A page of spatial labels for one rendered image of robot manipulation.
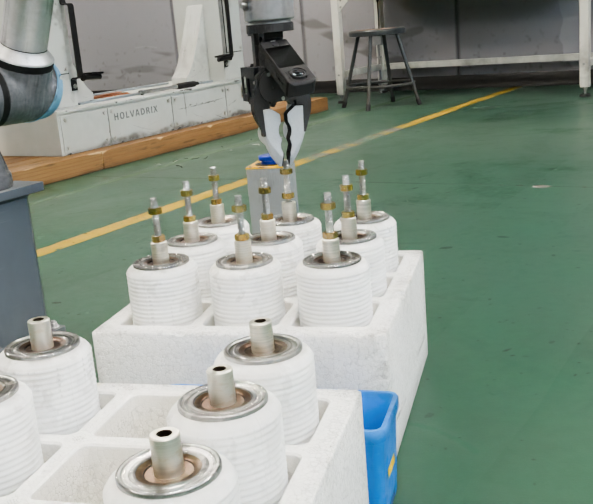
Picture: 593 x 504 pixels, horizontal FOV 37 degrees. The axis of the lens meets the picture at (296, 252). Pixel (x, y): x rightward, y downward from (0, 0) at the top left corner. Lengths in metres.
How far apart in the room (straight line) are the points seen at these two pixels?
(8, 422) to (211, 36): 4.19
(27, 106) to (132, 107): 2.45
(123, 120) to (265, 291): 3.04
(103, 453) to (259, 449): 0.21
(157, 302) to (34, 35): 0.70
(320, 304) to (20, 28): 0.86
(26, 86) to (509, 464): 1.09
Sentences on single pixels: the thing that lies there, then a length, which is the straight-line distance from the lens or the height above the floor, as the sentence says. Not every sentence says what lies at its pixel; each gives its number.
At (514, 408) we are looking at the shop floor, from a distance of 1.32.
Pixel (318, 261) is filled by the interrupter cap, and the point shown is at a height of 0.25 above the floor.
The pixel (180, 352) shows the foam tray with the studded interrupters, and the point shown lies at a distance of 1.17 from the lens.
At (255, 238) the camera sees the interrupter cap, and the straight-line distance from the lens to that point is 1.30.
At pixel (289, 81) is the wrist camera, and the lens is 1.28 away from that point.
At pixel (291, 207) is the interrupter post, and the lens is 1.39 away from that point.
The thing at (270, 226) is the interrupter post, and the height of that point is 0.27.
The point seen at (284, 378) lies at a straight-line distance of 0.83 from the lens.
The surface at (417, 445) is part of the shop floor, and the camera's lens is 1.22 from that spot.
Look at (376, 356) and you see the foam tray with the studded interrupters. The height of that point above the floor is 0.15.
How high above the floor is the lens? 0.55
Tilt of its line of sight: 15 degrees down
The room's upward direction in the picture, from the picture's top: 5 degrees counter-clockwise
